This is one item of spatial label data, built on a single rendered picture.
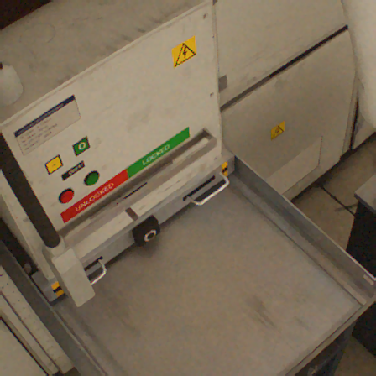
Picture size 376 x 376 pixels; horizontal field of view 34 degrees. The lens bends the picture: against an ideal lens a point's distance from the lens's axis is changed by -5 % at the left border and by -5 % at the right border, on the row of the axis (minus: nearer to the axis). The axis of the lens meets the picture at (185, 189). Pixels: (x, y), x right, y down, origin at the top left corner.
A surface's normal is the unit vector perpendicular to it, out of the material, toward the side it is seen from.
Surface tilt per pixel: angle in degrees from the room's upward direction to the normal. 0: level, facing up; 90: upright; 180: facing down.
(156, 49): 90
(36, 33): 0
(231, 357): 0
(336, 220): 0
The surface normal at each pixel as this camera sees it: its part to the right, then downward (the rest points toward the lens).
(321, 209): -0.08, -0.58
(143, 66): 0.63, 0.60
